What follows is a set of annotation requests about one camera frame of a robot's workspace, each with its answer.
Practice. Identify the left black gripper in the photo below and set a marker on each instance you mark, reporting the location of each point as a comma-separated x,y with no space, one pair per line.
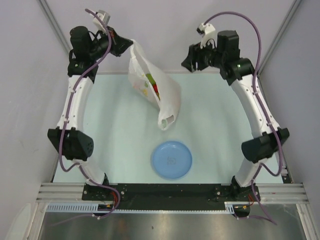
118,44

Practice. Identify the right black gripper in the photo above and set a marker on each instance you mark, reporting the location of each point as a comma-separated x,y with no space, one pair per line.
194,56

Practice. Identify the white plastic bag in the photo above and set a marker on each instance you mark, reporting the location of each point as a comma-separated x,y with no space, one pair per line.
170,91

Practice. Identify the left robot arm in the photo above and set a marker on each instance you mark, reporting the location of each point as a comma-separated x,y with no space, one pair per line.
73,146

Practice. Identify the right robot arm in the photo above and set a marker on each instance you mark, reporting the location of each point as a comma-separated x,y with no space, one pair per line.
268,137

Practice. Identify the fake green fruit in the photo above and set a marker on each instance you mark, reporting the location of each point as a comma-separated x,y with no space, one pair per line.
150,79

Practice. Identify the fake red fruit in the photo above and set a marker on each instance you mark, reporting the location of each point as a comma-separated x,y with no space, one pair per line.
155,88

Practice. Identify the blue plastic plate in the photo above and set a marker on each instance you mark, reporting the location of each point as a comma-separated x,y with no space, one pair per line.
171,160

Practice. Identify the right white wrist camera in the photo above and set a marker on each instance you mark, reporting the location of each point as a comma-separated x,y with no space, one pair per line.
207,32

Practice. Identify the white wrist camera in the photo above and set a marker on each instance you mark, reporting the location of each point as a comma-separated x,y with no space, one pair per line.
102,20
207,32

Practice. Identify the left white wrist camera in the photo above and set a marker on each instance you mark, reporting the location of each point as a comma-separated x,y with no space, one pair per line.
102,20

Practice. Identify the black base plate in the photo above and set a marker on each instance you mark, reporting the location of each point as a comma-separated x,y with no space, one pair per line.
180,197

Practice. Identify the aluminium frame rail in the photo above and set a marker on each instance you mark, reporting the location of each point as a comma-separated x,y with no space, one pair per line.
273,193

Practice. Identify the white slotted cable duct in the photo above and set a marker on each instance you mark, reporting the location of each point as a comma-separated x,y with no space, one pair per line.
95,208

